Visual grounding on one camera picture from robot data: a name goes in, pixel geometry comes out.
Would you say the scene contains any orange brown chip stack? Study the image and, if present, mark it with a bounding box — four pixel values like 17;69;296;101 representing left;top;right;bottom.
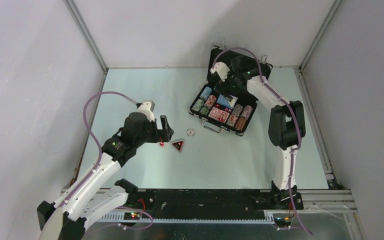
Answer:
235;116;247;132

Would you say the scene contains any red playing card deck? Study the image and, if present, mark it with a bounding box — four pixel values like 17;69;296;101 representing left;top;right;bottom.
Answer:
208;107;230;124

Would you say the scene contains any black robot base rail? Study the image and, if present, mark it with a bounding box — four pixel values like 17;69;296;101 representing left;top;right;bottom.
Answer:
125;188;304;221

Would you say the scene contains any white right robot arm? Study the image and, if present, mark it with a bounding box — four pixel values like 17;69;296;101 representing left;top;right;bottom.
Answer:
209;57;306;209

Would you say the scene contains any grey chip stack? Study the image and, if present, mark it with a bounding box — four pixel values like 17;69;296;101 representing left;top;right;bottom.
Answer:
231;104;243;117

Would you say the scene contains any blue playing card deck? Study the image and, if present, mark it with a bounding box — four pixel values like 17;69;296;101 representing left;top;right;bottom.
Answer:
216;94;238;109

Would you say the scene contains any red die pair right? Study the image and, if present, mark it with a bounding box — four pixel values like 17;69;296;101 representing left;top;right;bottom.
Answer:
224;107;232;113

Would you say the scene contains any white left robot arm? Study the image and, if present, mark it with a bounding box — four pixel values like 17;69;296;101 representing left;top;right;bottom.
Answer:
37;111;174;240

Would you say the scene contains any white dealer button chip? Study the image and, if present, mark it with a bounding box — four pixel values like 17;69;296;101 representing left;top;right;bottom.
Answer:
186;128;196;137

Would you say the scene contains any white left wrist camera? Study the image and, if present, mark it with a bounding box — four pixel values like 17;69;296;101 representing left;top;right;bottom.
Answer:
136;100;155;122

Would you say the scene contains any short green chip stack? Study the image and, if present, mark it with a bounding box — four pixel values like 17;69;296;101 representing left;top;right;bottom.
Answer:
199;107;210;116

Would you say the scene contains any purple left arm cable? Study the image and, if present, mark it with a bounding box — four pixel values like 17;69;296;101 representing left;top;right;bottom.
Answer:
46;91;155;233

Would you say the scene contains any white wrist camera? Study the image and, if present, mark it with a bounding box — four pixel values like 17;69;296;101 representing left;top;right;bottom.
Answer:
136;100;155;122
210;61;230;82

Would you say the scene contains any red white chip stack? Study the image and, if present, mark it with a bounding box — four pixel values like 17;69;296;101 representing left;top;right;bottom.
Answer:
240;105;253;119

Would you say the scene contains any tall green chip stack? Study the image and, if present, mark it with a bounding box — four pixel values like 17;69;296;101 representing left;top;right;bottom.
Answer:
191;99;205;112

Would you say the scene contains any black poker set case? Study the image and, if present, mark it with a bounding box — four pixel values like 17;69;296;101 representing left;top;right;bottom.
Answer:
188;45;273;136

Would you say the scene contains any black red triangular button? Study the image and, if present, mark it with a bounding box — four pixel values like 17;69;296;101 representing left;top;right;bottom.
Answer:
170;139;185;153

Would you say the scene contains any aluminium frame rail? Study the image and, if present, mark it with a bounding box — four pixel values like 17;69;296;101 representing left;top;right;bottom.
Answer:
98;188;358;224

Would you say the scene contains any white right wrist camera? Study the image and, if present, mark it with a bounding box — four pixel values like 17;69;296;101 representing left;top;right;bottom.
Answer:
210;61;230;82

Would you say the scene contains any blue poker chip stack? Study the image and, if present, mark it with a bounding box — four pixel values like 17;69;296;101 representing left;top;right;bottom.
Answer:
199;86;212;101

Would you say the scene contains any red chip stack in case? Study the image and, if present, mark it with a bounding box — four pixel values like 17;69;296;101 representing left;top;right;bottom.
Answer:
226;114;239;127

